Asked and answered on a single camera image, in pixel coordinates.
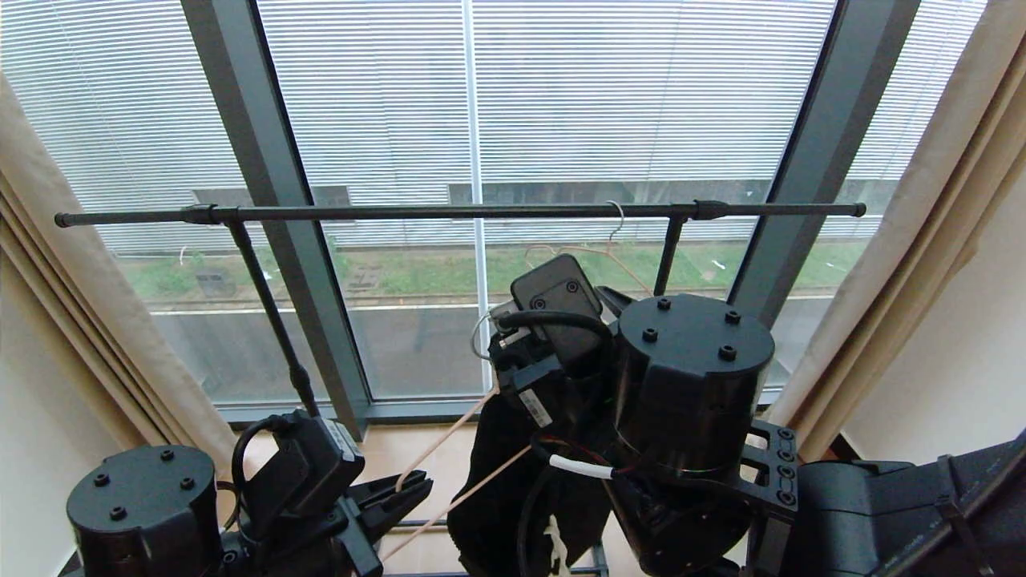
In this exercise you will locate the beige curtain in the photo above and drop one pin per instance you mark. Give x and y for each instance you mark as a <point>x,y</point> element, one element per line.
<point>104,320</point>
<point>922,240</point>

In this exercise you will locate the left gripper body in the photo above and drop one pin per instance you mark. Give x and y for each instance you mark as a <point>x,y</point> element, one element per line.
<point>353,545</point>

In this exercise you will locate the window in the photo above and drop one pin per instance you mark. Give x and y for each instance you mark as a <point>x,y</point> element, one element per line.
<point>256,144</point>

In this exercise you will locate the black clothes rack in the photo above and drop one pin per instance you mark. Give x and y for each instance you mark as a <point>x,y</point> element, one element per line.
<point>401,212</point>

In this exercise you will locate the pink clothes hanger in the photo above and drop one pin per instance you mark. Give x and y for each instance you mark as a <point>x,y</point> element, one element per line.
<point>623,218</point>
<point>449,437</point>

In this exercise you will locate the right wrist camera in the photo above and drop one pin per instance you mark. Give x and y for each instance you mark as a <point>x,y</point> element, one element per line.
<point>557,296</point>

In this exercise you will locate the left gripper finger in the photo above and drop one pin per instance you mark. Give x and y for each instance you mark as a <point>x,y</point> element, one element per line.
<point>385,490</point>
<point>401,513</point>

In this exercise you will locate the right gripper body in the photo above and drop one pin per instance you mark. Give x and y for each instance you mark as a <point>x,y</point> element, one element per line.
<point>537,385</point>

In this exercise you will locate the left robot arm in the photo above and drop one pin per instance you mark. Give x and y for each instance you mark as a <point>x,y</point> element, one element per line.
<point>144,505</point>

